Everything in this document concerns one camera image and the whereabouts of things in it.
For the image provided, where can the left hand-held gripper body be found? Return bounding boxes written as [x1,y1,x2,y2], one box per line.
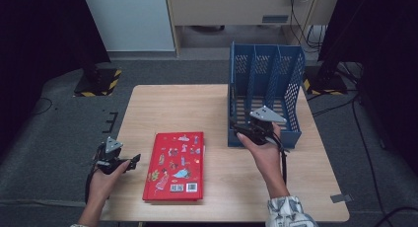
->
[93,136,131,176]

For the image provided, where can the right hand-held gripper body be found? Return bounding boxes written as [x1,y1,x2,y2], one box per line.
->
[241,105,288,146]

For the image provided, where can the dark blue picture book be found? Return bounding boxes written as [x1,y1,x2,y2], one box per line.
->
[230,83,239,131]

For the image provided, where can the blue plastic file rack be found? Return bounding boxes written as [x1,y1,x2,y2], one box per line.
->
[227,40,306,149]

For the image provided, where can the person's left hand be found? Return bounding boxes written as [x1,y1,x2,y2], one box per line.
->
[89,160,131,198]

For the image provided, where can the person's right hand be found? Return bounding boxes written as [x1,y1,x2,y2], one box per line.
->
[236,124,289,195]

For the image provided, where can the black tape floor mark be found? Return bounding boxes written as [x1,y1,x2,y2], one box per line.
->
[102,112,119,134]

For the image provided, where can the black stand with striped base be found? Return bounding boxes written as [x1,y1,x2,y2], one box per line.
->
[302,60,349,97]
[73,55,122,98]

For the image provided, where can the grey label on desk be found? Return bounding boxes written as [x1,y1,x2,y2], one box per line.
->
[261,14,290,25]

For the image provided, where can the grey tape piece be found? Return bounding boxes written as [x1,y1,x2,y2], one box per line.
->
[329,193,354,204]

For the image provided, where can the beige wooden desk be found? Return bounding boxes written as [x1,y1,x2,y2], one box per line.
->
[164,0,339,58]

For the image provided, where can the white cabinet panel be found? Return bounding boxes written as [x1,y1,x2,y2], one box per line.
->
[81,0,175,52]

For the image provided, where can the black curtain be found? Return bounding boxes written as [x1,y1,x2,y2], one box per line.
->
[0,0,111,156]
[316,0,418,176]

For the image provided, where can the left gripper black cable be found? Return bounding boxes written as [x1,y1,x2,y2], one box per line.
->
[84,147,107,203]

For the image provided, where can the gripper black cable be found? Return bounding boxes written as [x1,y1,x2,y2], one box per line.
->
[271,134,291,186]
[84,147,107,203]

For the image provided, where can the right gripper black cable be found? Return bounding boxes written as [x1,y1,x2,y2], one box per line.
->
[271,134,291,186]

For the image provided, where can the short black floor cable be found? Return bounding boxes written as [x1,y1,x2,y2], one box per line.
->
[312,98,357,117]

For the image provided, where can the thin black floor cable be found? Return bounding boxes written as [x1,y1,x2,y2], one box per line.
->
[31,97,53,116]

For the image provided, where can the hanging black cables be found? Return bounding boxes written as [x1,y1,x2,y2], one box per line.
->
[288,0,327,53]

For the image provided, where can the long black floor cable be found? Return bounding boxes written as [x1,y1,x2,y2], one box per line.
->
[351,97,386,227]

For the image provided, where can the curved black floor cable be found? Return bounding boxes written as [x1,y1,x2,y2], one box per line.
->
[374,205,418,227]

